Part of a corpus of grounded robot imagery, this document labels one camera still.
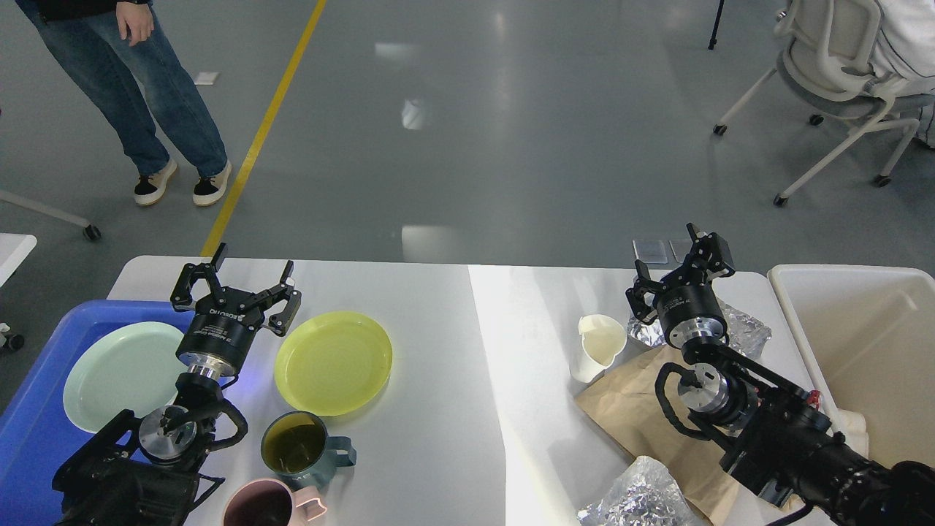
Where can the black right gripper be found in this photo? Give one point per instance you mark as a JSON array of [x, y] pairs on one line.
[[684, 300]]

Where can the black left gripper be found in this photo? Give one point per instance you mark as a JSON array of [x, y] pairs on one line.
[[227, 320]]

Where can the dark teal mug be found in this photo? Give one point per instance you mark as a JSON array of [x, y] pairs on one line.
[[298, 447]]

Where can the pink mug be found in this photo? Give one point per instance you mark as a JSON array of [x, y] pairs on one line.
[[272, 502]]

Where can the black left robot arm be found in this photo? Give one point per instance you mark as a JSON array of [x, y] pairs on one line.
[[146, 470]]

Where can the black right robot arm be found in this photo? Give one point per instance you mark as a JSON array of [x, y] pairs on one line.
[[776, 442]]

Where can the crumpled foil near gripper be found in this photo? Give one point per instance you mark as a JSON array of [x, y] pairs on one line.
[[747, 335]]

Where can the white paper cup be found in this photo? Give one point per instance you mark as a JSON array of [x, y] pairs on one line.
[[602, 339]]

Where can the pale green plate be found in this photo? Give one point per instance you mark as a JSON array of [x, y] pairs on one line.
[[134, 367]]

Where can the yellow plastic plate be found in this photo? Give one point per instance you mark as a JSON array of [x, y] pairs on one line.
[[333, 364]]

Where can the brown paper bag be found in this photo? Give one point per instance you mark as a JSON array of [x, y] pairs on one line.
[[624, 405]]

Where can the chair leg with caster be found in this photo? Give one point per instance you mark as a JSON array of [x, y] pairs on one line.
[[90, 230]]

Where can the white plastic bin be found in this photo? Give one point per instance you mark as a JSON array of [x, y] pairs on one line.
[[866, 334]]

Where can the crumpled foil front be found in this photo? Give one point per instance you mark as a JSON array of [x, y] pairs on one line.
[[645, 494]]

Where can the white side table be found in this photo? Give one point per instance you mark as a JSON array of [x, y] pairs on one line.
[[14, 250]]

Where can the blue plastic tray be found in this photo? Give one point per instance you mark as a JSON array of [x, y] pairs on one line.
[[36, 434]]

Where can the black tripod leg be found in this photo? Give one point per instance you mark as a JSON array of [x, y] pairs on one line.
[[716, 23]]

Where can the white office chair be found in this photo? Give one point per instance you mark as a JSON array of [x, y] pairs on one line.
[[825, 63]]

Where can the person in jeans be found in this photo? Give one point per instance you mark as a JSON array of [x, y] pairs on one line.
[[118, 56]]

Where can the seated person white shirt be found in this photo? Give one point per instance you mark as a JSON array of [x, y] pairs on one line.
[[904, 45]]

